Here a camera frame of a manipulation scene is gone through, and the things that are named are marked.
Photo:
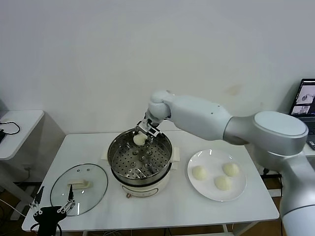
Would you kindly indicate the white round plate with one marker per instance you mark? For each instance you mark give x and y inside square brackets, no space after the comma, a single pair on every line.
[197,188]

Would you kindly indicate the cream electric cooking pot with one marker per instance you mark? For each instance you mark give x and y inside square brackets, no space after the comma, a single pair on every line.
[145,189]

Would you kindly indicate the white steamed baozi bun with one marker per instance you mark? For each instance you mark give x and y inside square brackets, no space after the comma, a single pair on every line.
[199,173]
[231,169]
[139,139]
[222,183]

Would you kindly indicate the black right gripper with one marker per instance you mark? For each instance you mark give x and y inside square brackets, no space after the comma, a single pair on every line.
[153,121]

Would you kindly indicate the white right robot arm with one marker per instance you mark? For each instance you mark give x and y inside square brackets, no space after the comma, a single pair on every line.
[197,115]

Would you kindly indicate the steel perforated steamer basket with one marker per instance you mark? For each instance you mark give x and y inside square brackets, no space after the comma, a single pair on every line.
[128,162]

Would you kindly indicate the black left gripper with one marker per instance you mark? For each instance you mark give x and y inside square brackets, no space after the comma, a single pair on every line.
[50,216]

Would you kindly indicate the grey open laptop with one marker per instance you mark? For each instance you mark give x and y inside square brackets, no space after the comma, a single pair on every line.
[305,98]

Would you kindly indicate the small black device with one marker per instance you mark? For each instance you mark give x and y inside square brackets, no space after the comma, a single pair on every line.
[1,136]

